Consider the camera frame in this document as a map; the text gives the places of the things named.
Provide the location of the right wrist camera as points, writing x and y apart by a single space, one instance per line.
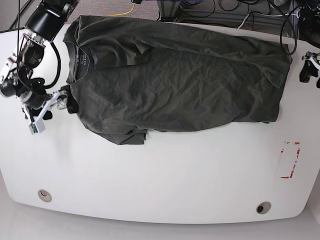
37 127

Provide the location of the left table cable grommet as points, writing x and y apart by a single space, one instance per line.
44 195

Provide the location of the red tape rectangle marking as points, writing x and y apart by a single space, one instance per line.
289 156

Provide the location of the dark grey t-shirt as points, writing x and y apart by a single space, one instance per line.
131 75

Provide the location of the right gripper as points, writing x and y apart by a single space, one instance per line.
37 108

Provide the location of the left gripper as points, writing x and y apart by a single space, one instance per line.
311 65

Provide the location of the table cable grommet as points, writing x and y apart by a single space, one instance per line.
44 195
263 208

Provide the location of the right table cable grommet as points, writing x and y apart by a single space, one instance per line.
263 208

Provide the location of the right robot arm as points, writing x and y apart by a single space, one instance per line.
16 75

